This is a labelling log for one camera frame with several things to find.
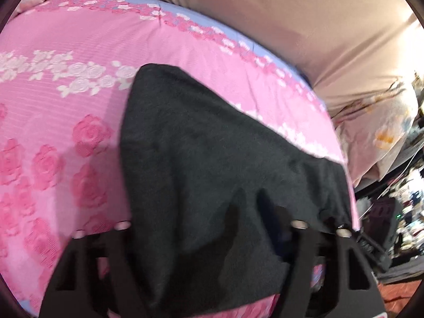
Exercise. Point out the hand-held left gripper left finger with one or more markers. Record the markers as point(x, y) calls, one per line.
point(69, 271)

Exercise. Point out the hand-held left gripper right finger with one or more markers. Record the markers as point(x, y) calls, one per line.
point(303, 271)

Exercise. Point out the black pants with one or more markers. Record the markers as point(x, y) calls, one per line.
point(205, 172)

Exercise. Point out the black box with green light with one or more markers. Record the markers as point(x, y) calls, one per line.
point(386, 218)

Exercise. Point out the pale floral printed quilt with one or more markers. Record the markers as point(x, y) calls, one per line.
point(374, 132)

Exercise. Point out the pink floral bedsheet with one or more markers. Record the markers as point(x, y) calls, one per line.
point(66, 112)

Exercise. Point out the beige cloth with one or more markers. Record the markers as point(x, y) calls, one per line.
point(298, 23)

